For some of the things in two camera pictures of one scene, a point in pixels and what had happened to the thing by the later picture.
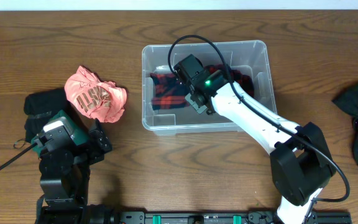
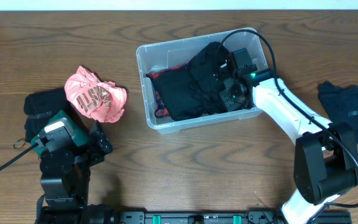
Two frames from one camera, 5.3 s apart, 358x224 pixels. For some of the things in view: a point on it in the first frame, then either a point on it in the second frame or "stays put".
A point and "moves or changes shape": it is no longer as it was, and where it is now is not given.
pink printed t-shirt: x=100 y=100 stays put
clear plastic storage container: x=165 y=109 moves or changes shape
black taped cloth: x=41 y=106 stays put
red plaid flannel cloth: x=167 y=92 -> x=161 y=111
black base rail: x=156 y=217 stays put
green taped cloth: x=79 y=131 stays put
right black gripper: x=192 y=94 -> x=230 y=102
